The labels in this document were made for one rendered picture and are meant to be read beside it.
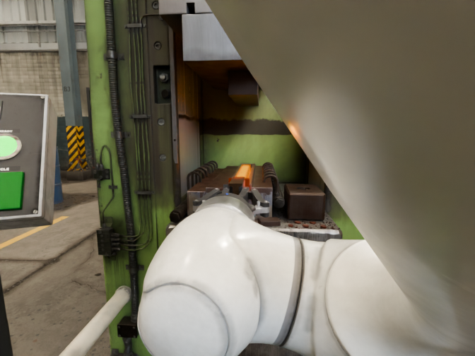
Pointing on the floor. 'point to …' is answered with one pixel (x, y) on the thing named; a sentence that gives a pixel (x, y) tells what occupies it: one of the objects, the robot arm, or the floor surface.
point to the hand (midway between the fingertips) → (237, 189)
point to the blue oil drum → (57, 181)
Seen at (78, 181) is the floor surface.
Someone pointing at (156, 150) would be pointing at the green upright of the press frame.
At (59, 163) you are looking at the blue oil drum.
